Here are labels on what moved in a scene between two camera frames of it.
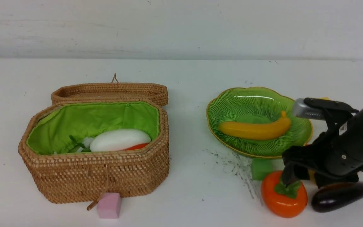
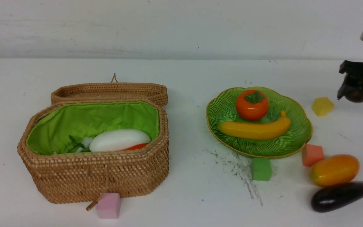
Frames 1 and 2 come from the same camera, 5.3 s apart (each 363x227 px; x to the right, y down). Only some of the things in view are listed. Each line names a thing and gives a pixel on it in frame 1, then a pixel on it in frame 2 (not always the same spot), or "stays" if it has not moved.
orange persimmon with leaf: x=282 y=200 to x=251 y=105
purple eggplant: x=328 y=197 stays
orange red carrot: x=138 y=146 stays
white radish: x=117 y=140 stays
